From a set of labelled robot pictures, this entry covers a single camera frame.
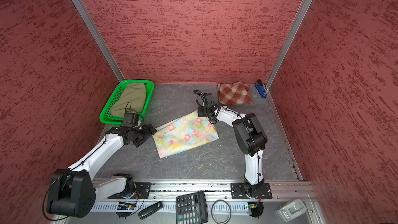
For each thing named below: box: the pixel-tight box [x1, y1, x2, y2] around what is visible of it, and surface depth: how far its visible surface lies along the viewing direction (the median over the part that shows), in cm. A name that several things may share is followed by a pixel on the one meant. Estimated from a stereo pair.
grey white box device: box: [276, 199, 307, 223], surface depth 69 cm
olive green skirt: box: [109, 82, 147, 118], surface depth 107 cm
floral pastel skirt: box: [152, 111, 220, 159], surface depth 94 cm
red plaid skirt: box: [216, 81, 253, 106], surface depth 112 cm
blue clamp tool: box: [254, 78, 267, 98], surface depth 119 cm
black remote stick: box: [138, 201, 164, 220], surface depth 67 cm
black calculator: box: [175, 191, 209, 224], surface depth 69 cm
